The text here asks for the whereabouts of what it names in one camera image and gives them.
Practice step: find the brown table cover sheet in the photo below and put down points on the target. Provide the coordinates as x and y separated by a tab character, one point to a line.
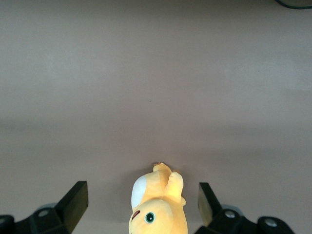
146	73

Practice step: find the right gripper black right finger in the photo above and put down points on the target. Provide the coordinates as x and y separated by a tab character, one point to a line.
207	202

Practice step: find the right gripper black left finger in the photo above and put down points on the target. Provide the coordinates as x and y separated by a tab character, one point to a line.
70	207

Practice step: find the yellow plush toy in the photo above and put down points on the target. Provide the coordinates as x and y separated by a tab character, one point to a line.
158	192

